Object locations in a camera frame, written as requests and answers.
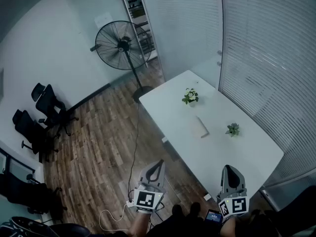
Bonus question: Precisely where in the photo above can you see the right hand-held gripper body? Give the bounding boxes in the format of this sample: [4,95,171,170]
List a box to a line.
[217,188,248,219]

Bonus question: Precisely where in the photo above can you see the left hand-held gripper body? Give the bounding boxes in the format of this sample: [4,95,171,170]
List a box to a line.
[133,181,166,214]

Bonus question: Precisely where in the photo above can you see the person's left forearm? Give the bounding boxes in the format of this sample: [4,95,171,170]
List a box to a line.
[128,212,153,237]

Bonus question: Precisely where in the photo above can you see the person's right forearm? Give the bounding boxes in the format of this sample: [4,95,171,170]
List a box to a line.
[219,217,241,237]

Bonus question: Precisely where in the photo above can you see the dark tablet with lit screen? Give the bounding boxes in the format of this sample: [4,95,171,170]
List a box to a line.
[204,209,224,225]

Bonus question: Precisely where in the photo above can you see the person's left shoe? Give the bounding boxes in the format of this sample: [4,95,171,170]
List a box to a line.
[172,204,184,217]

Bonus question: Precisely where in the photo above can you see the person's shoe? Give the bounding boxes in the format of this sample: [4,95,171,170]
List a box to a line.
[190,202,202,216]
[172,204,184,217]

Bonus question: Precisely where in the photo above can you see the person's right shoe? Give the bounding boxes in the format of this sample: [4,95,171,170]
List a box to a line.
[190,202,202,216]

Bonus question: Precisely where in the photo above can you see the person's dark trousers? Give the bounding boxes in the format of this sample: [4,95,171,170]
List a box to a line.
[145,212,223,237]

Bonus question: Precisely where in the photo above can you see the small green succulent plant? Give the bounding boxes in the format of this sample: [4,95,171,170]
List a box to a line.
[225,122,240,138]

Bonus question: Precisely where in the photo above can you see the potted plant with white flowers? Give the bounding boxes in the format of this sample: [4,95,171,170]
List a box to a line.
[182,87,199,108]

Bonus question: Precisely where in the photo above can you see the black office chair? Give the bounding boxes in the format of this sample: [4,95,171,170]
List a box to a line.
[0,174,67,222]
[0,216,92,237]
[12,109,60,162]
[31,82,79,138]

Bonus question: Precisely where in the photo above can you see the white low cabinet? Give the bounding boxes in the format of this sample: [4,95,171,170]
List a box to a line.
[0,141,45,182]

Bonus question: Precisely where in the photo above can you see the wide white window blind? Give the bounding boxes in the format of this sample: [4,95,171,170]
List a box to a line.
[219,0,316,182]

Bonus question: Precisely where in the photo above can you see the black standing fan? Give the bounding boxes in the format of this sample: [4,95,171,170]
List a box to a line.
[90,20,155,103]

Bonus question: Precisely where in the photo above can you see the narrow white window blind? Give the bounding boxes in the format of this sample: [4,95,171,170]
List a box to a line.
[138,0,223,81]

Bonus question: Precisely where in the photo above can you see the shelf with items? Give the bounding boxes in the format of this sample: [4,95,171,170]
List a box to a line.
[118,0,158,66]

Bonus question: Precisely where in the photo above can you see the black fan power cable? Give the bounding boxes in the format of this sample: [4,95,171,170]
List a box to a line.
[127,100,141,203]

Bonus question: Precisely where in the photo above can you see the white cable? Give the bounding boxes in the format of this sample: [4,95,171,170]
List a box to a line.
[99,203,130,232]

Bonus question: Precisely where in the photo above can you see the white paper sheet on wall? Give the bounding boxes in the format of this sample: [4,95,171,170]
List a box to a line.
[94,12,114,29]

